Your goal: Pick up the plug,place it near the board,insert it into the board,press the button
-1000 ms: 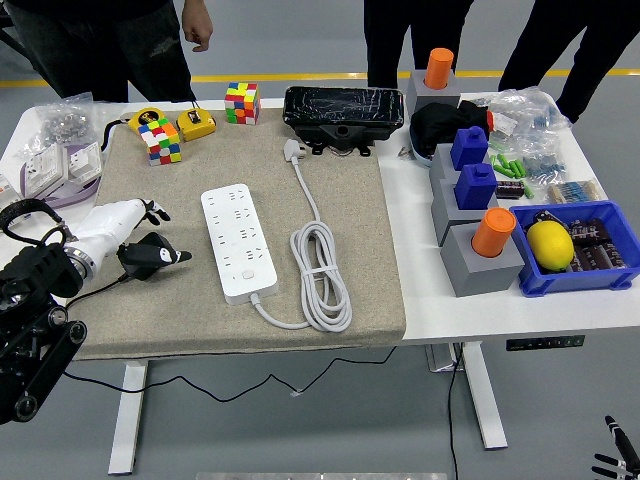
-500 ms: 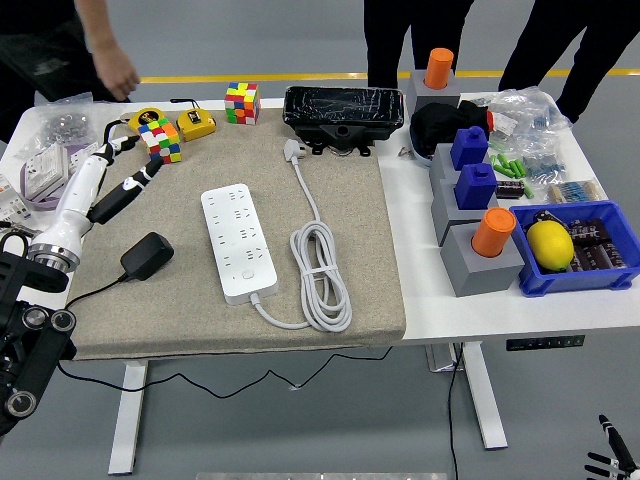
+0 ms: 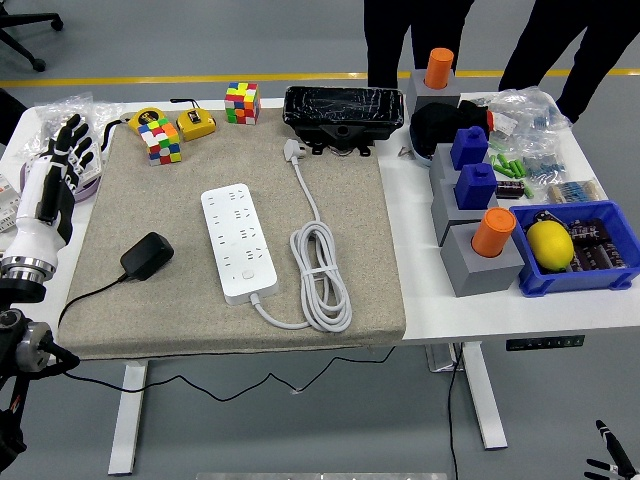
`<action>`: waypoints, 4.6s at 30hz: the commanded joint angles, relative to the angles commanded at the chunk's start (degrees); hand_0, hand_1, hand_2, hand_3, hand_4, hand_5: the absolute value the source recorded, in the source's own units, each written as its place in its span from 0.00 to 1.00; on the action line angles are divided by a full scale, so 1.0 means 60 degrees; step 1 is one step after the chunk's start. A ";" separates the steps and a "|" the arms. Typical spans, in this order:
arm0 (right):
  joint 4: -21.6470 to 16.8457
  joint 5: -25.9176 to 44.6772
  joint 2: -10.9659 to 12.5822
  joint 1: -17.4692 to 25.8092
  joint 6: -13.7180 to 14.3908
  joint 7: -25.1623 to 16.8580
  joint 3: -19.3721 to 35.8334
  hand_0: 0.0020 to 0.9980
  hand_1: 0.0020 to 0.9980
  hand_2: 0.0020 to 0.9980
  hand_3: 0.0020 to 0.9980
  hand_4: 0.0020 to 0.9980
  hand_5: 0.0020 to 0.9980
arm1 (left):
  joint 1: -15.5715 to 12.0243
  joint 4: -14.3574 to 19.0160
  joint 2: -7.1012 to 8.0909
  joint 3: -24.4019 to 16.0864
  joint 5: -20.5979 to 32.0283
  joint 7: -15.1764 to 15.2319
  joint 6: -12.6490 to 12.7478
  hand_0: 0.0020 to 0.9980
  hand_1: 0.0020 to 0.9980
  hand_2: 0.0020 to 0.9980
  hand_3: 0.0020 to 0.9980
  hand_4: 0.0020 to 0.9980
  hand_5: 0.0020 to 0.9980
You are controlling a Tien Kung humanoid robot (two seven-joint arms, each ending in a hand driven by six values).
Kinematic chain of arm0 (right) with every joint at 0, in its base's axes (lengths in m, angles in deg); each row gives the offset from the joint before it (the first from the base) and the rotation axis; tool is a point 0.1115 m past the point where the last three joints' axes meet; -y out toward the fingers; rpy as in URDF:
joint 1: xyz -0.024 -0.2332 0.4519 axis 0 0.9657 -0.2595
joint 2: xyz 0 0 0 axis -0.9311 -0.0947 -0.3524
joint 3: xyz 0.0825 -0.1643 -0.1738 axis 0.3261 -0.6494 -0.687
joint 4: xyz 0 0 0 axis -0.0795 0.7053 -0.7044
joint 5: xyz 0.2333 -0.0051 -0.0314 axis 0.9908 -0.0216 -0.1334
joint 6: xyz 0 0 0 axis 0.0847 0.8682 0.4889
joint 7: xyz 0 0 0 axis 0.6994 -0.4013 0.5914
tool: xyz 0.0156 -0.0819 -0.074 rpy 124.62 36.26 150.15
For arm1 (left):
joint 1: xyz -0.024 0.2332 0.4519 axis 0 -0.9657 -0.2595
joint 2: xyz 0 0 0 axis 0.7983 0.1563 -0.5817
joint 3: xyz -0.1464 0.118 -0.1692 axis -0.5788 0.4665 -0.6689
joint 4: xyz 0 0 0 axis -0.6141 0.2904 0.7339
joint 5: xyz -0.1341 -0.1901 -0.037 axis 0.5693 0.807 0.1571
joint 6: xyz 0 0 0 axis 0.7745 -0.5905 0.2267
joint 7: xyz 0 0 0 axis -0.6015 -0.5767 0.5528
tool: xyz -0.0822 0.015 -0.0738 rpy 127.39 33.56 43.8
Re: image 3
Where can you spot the black table control panel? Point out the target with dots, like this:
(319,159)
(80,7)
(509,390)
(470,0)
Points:
(545,343)

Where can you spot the black plug adapter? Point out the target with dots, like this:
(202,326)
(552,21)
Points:
(147,255)

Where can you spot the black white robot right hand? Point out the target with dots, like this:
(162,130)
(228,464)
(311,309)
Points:
(610,445)

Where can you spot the white table leg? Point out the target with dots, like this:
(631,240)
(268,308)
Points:
(485,400)
(127,425)

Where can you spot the grey block with socket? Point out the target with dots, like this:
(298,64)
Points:
(445,210)
(450,92)
(480,277)
(440,165)

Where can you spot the green plastic anchor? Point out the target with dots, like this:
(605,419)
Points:
(520,169)
(528,190)
(511,167)
(497,146)
(497,164)

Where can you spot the round yellow tape measure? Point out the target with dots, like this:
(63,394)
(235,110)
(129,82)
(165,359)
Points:
(145,119)

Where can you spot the clear bag of screws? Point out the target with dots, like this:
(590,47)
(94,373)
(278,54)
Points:
(45,117)

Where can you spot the purple tray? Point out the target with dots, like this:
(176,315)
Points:
(89,190)

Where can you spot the small clear bag blue parts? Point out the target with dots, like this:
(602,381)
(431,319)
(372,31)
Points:
(542,162)

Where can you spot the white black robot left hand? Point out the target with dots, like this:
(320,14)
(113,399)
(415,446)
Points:
(35,210)

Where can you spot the dark brown capacitor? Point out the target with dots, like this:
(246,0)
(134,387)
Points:
(616,257)
(510,190)
(590,231)
(590,257)

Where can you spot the square yellow tape measure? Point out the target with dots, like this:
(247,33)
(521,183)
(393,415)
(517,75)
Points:
(195,125)

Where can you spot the white socket box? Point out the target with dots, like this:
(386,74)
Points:
(96,170)

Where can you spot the yellow lemon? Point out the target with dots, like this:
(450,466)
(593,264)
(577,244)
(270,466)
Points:
(550,245)

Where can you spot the clear bag of resistors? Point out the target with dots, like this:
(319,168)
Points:
(575,191)

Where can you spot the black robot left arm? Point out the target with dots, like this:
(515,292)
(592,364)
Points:
(20,292)

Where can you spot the black office chair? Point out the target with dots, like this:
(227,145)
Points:
(30,19)

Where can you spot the blue block with knob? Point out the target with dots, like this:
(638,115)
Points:
(475,187)
(467,150)

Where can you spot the black wrapped case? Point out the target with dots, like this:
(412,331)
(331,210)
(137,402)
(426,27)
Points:
(345,110)

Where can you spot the grey-brown mat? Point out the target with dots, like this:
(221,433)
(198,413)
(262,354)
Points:
(377,280)

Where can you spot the small black clip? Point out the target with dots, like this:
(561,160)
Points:
(542,218)

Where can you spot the white circuit breaker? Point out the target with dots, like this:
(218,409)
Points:
(7,200)

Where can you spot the colourful puzzle cube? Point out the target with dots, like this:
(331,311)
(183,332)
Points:
(242,102)
(162,145)

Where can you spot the large clear bag blue parts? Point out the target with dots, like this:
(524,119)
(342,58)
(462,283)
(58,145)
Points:
(545,117)

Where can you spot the blue plastic bin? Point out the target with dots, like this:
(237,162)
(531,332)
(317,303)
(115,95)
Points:
(565,282)

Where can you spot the white power strip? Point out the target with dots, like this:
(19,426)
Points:
(240,240)

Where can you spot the grey box under table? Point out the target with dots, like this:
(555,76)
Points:
(440,360)

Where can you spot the person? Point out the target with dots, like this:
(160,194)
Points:
(415,30)
(575,40)
(7,115)

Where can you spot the black cloth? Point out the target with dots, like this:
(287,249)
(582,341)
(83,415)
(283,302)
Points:
(435,125)

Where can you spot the orange cylinder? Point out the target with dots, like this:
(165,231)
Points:
(439,67)
(492,232)

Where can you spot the light blue dish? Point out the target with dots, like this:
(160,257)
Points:
(422,159)

